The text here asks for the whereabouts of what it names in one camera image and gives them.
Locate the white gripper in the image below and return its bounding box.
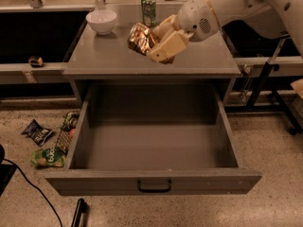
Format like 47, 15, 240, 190
147, 0, 220, 62

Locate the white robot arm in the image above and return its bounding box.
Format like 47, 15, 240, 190
148, 0, 303, 61

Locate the green soda can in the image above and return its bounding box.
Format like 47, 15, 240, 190
141, 0, 156, 27

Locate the grey open top drawer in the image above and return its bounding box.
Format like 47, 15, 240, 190
45, 83, 262, 196

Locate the white ceramic bowl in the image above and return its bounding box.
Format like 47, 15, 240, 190
86, 9, 117, 35

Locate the grey cabinet with top surface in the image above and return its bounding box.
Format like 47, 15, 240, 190
63, 3, 240, 102

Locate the green patterned snack bag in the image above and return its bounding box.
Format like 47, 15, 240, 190
61, 111, 80, 131

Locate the yellow black tape measure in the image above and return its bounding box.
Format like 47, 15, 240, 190
28, 56, 44, 67

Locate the small red ball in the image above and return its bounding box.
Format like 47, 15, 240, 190
69, 129, 76, 139

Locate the checkered snack packet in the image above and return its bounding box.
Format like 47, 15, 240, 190
55, 131, 72, 154

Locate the blue chip bag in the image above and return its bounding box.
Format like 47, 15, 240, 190
22, 119, 53, 147

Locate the green snack pouch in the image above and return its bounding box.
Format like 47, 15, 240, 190
30, 147, 65, 167

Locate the black stick object on floor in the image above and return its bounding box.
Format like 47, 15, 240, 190
71, 198, 88, 227

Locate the black device at left edge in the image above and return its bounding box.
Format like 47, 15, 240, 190
0, 145, 16, 196

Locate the black drawer handle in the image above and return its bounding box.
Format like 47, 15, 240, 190
136, 180, 172, 194

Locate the black cable on floor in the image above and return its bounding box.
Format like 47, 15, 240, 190
2, 158, 64, 227

